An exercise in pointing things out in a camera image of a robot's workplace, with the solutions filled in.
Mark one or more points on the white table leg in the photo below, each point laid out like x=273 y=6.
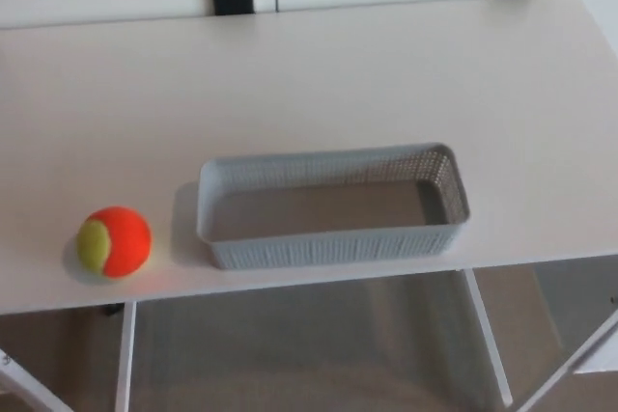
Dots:
x=124 y=359
x=487 y=335
x=29 y=383
x=574 y=359

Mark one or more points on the grey perforated plastic basket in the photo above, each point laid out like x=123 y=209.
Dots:
x=338 y=248

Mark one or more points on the orange and yellow tennis ball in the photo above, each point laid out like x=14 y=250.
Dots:
x=120 y=238

